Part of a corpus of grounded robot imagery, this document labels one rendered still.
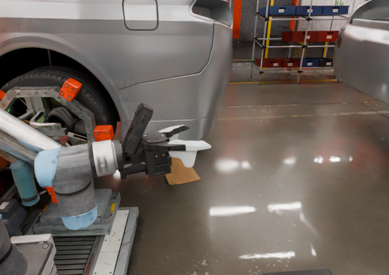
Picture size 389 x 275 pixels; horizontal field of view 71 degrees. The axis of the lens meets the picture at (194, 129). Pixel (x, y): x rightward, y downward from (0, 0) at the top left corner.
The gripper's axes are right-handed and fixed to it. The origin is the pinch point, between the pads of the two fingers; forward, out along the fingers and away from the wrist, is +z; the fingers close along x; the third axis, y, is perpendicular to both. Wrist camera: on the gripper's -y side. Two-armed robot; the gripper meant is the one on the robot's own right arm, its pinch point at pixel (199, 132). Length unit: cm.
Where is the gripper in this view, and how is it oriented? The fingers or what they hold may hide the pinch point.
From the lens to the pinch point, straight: 65.3
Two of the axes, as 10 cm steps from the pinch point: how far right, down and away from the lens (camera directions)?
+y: 0.5, 9.5, 3.1
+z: 9.4, -1.5, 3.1
